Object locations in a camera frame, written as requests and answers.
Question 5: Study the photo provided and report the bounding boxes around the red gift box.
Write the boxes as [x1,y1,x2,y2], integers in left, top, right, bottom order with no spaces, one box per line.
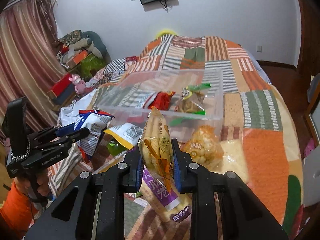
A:
[47,73,75,106]

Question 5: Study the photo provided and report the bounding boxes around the red chip bag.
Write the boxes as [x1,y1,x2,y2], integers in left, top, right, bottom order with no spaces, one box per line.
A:
[143,91,176,111]

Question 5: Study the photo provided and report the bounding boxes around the orange sleeve forearm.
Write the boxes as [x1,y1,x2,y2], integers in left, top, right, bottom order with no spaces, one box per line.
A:
[0,182,38,239]

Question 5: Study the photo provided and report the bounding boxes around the green snack packet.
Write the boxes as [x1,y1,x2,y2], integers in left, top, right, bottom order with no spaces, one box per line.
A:
[106,140,127,157]

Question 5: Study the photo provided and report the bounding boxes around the rice cracker pack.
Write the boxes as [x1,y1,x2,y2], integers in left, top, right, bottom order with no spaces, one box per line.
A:
[217,139,249,184]

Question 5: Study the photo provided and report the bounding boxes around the green-edged cake snack bag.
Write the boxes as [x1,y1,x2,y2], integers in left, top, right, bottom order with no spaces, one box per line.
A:
[175,83,211,115]

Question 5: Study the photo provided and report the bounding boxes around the pile of clothes and boxes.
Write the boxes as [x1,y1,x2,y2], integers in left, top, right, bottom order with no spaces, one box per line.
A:
[57,30,110,81]

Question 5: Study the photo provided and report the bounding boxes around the yellow-green pillow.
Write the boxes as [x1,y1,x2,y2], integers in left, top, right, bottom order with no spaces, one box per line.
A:
[155,29,177,39]

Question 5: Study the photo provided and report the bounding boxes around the patchwork striped blanket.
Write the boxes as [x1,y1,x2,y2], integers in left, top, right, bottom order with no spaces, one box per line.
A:
[49,35,303,239]

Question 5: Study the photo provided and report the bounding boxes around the white plastic bag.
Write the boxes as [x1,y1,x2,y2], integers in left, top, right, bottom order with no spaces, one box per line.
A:
[57,89,96,127]

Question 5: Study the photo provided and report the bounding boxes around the blue white snack bag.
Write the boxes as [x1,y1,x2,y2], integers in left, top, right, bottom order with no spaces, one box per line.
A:
[74,109,114,160]

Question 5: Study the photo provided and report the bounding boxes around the pink plush toy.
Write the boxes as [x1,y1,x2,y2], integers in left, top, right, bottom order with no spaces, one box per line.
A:
[69,74,89,95]

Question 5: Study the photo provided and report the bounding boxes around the purple-label wafer pack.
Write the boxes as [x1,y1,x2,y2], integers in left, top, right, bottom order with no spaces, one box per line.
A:
[140,167,192,223]

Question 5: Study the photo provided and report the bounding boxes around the left hand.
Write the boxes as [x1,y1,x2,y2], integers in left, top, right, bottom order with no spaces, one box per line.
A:
[13,170,50,196]

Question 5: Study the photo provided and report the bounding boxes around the yellow white snack bag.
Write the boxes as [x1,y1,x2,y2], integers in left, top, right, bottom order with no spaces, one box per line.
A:
[104,122,143,150]

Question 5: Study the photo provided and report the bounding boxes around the clear plastic storage box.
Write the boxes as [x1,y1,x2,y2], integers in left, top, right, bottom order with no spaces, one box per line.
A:
[93,69,223,142]

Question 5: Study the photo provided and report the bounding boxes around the orange-label wafer pack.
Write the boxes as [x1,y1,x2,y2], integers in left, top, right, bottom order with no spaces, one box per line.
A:
[138,107,174,192]

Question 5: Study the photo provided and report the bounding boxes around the striped pink curtain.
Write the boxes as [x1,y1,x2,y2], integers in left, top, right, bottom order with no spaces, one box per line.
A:
[1,0,65,131]

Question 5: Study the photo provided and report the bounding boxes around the puffed corn snack bag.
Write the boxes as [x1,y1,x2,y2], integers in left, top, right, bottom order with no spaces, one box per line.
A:
[182,125,224,171]

